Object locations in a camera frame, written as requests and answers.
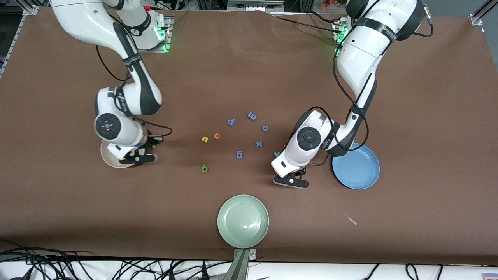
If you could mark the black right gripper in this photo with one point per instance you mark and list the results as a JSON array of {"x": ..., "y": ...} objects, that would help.
[{"x": 150, "y": 142}]

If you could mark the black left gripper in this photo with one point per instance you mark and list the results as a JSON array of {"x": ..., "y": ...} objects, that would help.
[{"x": 297, "y": 174}]

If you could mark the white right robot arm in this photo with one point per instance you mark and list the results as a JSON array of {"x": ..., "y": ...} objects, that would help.
[{"x": 78, "y": 19}]

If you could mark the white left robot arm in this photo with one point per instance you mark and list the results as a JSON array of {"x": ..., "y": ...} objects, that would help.
[{"x": 362, "y": 58}]

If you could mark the beige round plate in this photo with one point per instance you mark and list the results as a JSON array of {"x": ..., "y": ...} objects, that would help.
[{"x": 111, "y": 161}]

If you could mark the blue foam letter g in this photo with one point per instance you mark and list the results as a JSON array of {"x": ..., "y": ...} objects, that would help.
[{"x": 237, "y": 154}]

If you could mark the light green round plate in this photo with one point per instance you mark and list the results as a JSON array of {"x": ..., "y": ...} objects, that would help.
[{"x": 243, "y": 221}]

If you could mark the blue round plate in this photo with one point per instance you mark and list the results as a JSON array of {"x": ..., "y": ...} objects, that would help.
[{"x": 358, "y": 171}]

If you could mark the small clear tape scrap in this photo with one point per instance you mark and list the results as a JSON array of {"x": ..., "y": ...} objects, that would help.
[{"x": 352, "y": 221}]

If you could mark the blue foam letter m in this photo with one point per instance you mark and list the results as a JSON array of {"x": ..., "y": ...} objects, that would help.
[{"x": 252, "y": 116}]

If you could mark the blue foam letter p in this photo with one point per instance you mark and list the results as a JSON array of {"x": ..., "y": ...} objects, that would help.
[{"x": 232, "y": 123}]

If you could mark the brown table cover sheet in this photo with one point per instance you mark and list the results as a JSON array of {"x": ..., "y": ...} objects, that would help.
[{"x": 428, "y": 155}]

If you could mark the orange background object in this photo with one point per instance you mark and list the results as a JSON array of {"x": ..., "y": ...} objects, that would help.
[{"x": 332, "y": 4}]

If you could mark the grey metal camera post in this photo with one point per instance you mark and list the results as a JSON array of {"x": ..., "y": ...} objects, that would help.
[{"x": 242, "y": 268}]

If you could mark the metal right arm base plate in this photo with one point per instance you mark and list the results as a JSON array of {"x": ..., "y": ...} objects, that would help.
[{"x": 168, "y": 39}]

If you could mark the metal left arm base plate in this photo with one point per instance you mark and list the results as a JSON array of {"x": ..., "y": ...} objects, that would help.
[{"x": 337, "y": 27}]

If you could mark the dark background frame rack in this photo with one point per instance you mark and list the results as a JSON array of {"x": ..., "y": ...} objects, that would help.
[{"x": 253, "y": 4}]

